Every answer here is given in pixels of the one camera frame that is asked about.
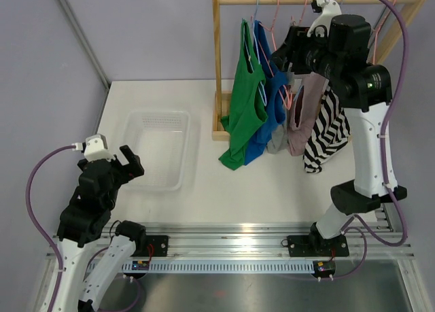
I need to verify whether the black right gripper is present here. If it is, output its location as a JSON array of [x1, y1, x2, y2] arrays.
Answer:
[[269, 27, 343, 82]]

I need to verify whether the blue tank top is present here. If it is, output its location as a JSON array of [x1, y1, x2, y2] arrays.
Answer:
[[244, 20, 288, 165]]

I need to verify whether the green tank top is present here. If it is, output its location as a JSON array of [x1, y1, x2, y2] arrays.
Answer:
[[219, 20, 267, 171]]

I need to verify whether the grey tank top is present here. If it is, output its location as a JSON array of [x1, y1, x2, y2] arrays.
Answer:
[[266, 71, 294, 154]]

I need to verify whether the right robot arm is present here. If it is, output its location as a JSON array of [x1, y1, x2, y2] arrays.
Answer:
[[271, 14, 407, 257]]

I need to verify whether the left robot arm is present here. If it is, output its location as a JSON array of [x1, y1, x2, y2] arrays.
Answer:
[[47, 142, 147, 311]]

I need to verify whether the mauve tank top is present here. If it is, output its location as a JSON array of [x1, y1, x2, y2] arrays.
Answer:
[[288, 73, 326, 156]]

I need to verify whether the black white striped tank top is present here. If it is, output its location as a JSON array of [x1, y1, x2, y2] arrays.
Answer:
[[302, 84, 351, 174]]

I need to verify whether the white plastic basket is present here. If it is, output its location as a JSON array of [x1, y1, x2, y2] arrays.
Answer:
[[121, 109, 190, 192]]

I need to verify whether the wooden clothes rack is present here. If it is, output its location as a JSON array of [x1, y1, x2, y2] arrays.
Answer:
[[211, 0, 427, 141]]

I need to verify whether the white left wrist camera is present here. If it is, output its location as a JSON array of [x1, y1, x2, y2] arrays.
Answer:
[[84, 134, 115, 162]]

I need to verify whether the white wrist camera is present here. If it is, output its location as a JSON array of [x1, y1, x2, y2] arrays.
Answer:
[[307, 0, 342, 38], [84, 134, 115, 162]]

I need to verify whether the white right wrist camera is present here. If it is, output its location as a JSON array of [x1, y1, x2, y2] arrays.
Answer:
[[307, 0, 342, 38]]

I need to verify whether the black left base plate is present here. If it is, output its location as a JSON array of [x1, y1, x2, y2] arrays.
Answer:
[[133, 235, 169, 258]]

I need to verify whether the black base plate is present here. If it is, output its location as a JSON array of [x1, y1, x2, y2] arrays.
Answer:
[[287, 234, 349, 258], [133, 235, 169, 258]]

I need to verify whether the white slotted cable duct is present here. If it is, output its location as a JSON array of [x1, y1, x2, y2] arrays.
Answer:
[[121, 260, 314, 274]]

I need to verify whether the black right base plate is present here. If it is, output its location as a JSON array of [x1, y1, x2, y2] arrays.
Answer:
[[287, 234, 349, 258]]

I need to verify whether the aluminium mounting rail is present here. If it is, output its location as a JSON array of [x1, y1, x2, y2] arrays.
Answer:
[[46, 203, 416, 260]]

